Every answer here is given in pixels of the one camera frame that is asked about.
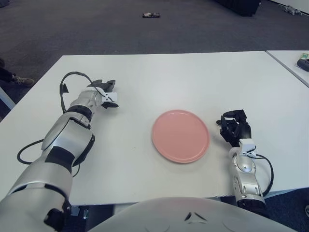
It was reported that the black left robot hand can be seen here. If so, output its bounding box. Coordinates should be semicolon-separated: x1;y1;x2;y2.
90;79;119;109

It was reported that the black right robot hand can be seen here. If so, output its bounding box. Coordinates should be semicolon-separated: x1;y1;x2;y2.
216;109;252;147

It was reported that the pink round plate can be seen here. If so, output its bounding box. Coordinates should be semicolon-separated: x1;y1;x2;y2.
151;109;210;164

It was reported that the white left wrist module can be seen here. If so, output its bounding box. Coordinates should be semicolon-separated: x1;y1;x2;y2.
101;91;118;103

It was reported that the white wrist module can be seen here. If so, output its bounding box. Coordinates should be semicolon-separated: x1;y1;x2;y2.
240;139;256;155
101;91;118;103

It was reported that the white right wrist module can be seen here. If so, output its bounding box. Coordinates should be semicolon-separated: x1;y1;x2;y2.
240;139;256;155

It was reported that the person in black trousers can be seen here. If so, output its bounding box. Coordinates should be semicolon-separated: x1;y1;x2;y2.
0;58;35;87

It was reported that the dark grey handheld controller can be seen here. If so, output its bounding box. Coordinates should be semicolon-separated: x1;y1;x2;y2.
296;59;309;72

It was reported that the white table leg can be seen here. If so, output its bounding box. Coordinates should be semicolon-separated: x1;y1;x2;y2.
0;86;16;111

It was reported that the grey white robot torso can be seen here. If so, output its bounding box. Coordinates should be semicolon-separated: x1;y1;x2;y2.
86;197;297;232

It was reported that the large black box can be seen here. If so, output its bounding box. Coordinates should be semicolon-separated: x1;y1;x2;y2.
213;0;263;17

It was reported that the small grey toy figure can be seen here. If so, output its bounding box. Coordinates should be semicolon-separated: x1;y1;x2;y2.
283;5;304;15

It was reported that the black looped left wrist cable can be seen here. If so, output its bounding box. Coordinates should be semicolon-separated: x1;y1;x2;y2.
59;71;107;114

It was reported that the black looped wrist cable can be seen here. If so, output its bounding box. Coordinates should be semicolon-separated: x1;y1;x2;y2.
59;71;107;114
254;154;275;196

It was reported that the black looped right wrist cable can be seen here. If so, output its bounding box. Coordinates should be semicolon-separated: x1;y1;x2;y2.
254;154;275;196

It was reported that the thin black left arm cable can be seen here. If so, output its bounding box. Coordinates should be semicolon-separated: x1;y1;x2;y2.
17;140;80;178

